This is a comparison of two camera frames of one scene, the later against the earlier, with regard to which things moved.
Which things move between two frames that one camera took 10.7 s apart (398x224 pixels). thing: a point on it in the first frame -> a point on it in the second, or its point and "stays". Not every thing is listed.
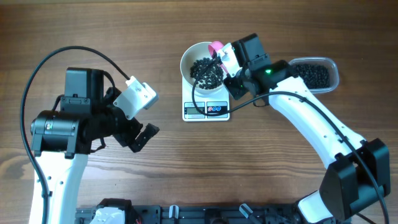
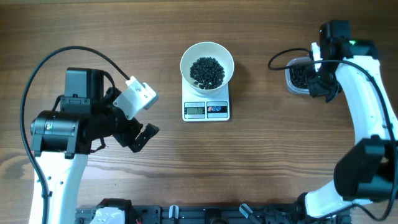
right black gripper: [235, 90] -> [316, 88]
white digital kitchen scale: [196, 107] stays
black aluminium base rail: [201, 214] stays
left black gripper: [127, 137] stays
